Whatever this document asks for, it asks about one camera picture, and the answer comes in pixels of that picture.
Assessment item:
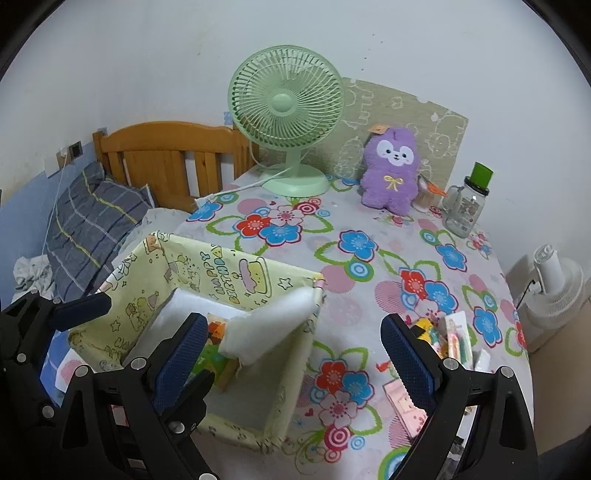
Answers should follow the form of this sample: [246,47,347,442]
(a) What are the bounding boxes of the floral tablecloth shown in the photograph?
[55,172,535,480]

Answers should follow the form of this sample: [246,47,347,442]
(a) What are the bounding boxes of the colourful toy box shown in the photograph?
[191,313,243,394]

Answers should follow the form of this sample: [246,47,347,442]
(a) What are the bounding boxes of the white fan cable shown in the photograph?
[198,138,289,205]

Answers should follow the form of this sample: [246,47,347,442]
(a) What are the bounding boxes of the beige cartoon-print board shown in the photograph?
[318,78,470,195]

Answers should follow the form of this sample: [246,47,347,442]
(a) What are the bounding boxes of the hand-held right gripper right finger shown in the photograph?
[380,314,539,480]

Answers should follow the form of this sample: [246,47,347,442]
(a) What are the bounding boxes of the green desk fan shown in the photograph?
[228,45,345,199]

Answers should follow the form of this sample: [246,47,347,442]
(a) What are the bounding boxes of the white floor fan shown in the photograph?
[516,244,591,352]

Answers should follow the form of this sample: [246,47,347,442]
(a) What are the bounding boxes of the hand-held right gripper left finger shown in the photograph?
[48,313,208,480]

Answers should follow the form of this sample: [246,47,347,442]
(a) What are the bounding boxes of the yellow cartoon fabric storage box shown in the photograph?
[69,232,325,455]

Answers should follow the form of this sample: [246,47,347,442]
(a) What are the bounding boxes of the glass jar with green lid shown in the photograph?
[442,161,494,239]

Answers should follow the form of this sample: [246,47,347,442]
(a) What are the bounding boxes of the white crumpled cloth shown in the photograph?
[12,255,57,302]

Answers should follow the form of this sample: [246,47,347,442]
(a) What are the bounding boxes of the small jar with orange lid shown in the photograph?
[412,174,448,214]

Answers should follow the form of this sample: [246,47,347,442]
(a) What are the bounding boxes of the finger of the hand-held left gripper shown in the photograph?
[161,374,218,480]
[0,292,112,418]

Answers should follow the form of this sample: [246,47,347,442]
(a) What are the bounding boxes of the yellow card box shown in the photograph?
[410,316,445,354]

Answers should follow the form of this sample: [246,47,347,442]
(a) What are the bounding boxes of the wooden bed headboard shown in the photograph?
[92,121,260,214]

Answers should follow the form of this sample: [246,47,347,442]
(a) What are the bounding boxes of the white foam roll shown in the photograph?
[218,286,320,371]

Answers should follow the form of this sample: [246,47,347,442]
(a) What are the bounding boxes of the clear plastic packet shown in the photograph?
[438,311,477,371]

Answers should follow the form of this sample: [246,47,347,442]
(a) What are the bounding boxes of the grey plaid pillow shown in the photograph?
[45,161,154,303]

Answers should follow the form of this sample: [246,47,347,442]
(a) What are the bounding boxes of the purple plush toy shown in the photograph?
[359,126,424,216]

